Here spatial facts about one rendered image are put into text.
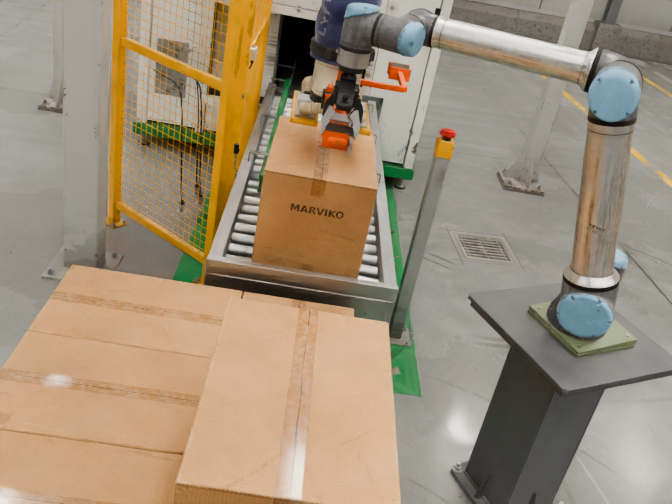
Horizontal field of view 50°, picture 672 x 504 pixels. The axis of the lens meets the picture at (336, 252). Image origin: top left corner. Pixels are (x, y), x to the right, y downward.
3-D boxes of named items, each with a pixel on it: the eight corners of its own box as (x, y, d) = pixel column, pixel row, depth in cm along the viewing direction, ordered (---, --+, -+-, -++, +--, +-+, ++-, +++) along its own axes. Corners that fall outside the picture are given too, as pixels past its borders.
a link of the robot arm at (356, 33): (375, 10, 187) (341, 0, 190) (366, 57, 193) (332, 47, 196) (387, 6, 195) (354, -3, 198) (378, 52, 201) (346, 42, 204)
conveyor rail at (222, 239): (265, 110, 468) (268, 82, 459) (272, 111, 469) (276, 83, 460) (202, 301, 266) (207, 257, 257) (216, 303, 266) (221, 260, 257)
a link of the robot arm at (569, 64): (652, 55, 186) (411, -1, 206) (650, 66, 176) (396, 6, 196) (637, 98, 193) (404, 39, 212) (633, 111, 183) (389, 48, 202)
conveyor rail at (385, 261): (362, 127, 473) (368, 99, 464) (370, 128, 473) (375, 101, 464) (373, 328, 271) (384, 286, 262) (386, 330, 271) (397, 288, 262)
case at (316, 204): (267, 200, 317) (280, 115, 298) (356, 215, 320) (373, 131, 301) (250, 268, 265) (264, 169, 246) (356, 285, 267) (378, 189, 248)
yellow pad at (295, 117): (293, 94, 280) (295, 82, 278) (318, 99, 281) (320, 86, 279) (289, 122, 251) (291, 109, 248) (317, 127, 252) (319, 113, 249)
